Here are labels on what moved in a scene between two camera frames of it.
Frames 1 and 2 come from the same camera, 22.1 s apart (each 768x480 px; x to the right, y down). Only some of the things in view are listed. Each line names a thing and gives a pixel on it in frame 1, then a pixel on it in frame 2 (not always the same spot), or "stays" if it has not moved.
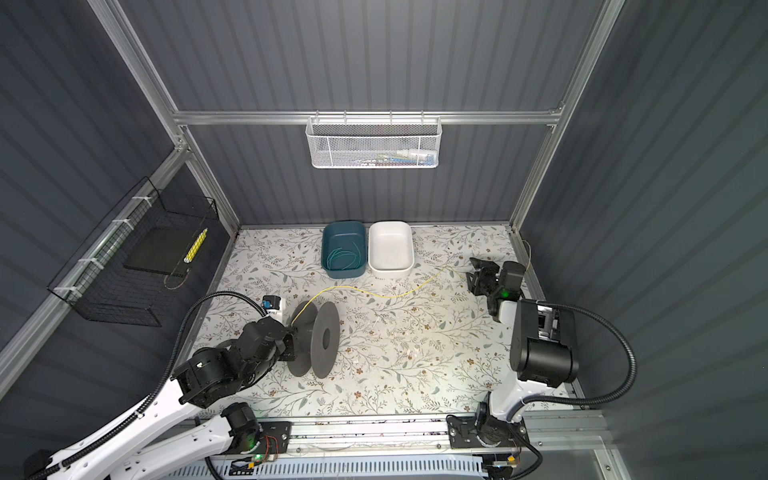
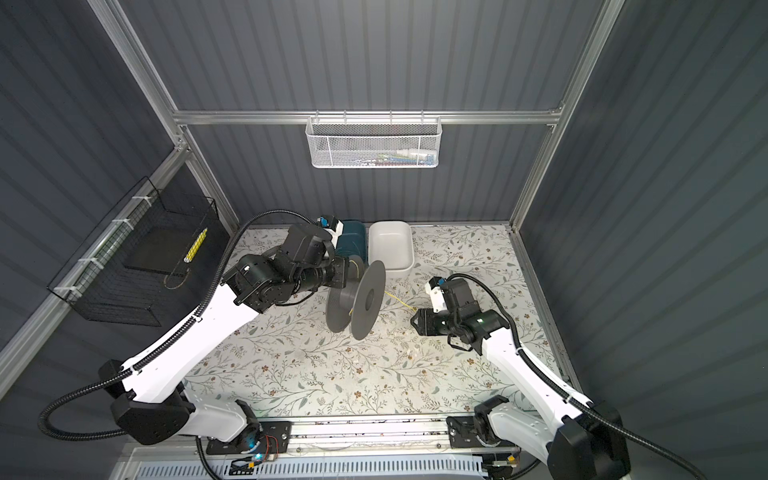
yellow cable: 389,295 → 401,301
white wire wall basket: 373,141 stays
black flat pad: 161,249 stays
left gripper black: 290,335 → 341,267
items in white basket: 405,157 stays
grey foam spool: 317,341 → 360,300
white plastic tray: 391,251 stays
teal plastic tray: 344,249 stays
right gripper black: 477,285 → 425,324
